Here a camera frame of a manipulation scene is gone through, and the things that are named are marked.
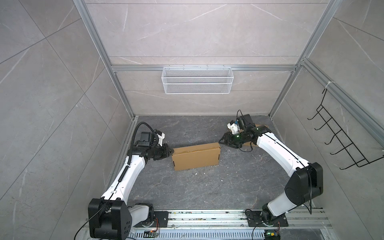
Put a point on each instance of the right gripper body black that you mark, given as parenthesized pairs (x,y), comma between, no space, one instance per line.
(236,140)

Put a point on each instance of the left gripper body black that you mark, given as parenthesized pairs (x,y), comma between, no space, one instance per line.
(161,152)

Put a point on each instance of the brown cardboard box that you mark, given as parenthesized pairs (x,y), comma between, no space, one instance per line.
(249,135)
(198,156)

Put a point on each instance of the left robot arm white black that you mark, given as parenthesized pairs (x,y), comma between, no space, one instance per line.
(109,216)

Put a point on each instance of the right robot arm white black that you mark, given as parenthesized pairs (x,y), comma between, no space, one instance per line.
(306,179)

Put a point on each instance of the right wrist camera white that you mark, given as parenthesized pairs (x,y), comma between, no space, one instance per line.
(233,127)

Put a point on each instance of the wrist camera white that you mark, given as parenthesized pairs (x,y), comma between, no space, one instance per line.
(233,127)
(159,137)

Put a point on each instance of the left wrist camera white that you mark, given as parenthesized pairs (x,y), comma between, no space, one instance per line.
(159,137)

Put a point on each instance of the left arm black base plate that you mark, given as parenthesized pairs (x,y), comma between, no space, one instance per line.
(157,219)

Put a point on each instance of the white wire mesh basket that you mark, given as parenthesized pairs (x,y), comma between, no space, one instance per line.
(197,80)

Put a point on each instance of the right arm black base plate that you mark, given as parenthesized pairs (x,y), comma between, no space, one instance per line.
(255,218)

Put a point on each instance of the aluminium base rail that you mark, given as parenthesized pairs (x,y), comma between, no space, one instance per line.
(231,224)

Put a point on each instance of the black wire hook rack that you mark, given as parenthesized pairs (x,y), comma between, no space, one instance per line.
(348,146)

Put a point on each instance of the aluminium frame profiles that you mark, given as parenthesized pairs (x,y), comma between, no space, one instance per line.
(372,126)

